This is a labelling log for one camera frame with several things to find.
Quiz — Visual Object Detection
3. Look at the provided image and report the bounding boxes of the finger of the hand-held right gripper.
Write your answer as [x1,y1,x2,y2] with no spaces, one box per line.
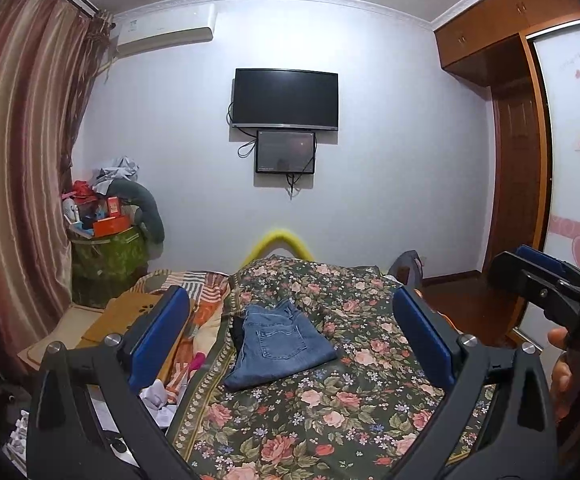
[515,244,580,286]
[489,251,563,322]

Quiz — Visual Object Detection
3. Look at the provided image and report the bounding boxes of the dark floral blanket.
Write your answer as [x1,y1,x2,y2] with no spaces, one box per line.
[166,255,502,480]

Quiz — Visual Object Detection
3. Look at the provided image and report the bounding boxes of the yellow foam bed rail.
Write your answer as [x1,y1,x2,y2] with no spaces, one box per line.
[240,229,316,267]

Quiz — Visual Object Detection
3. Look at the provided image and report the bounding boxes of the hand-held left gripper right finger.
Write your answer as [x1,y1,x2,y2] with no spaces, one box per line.
[391,286,559,480]

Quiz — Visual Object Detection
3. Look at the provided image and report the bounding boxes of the white sliding door with hearts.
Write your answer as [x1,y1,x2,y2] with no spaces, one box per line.
[515,20,580,353]

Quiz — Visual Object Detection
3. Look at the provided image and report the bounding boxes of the small black wall monitor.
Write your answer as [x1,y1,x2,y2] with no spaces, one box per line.
[254,130,318,176]

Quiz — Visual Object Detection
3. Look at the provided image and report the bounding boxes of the peach and magenta fleece blanket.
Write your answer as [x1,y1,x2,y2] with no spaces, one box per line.
[167,305,228,406]

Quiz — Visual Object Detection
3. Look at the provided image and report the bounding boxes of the blue denim pants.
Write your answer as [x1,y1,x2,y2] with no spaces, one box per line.
[222,299,339,392]

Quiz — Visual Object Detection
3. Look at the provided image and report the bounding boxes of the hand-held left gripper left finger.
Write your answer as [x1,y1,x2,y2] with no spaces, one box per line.
[26,285,206,480]

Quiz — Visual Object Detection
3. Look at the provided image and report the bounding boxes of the blister pill packs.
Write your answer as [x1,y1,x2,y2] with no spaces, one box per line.
[11,409,32,463]

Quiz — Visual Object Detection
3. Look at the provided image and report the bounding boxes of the flat cardboard sheet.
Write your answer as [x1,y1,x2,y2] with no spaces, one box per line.
[17,304,107,376]

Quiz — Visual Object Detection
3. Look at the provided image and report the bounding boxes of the black cloth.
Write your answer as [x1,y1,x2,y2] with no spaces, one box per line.
[230,316,247,356]

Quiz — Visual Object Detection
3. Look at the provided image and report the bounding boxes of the green camouflage storage box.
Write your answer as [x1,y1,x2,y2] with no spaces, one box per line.
[70,227,152,307]

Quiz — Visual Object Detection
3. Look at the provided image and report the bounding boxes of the crumpled white paper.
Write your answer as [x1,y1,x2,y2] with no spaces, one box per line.
[139,380,181,428]

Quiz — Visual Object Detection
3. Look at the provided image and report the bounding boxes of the wall-mounted black television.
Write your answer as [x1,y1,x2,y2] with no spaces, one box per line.
[231,67,341,132]

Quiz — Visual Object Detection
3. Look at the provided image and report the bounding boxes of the grey backpack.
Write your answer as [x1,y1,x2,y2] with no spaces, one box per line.
[387,250,426,289]

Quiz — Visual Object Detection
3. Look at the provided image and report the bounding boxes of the striped brown curtain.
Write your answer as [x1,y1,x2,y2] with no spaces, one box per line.
[0,0,117,376]

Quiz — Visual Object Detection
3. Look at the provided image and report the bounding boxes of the grey clothes pile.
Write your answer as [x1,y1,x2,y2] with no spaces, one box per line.
[95,156,141,184]

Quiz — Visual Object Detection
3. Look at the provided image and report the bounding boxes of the wooden wardrobe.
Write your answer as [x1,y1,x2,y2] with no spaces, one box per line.
[432,0,580,343]

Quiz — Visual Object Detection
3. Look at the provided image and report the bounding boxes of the bamboo lap desk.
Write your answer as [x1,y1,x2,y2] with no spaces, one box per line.
[77,292,181,361]

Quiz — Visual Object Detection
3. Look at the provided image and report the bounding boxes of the person's right hand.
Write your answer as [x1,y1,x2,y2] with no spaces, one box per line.
[546,327,575,426]

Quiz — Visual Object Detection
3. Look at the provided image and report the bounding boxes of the orange box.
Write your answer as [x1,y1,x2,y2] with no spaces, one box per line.
[92,216,136,239]

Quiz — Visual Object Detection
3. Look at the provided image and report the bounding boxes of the white air conditioner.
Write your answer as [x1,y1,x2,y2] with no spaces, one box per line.
[112,4,218,58]

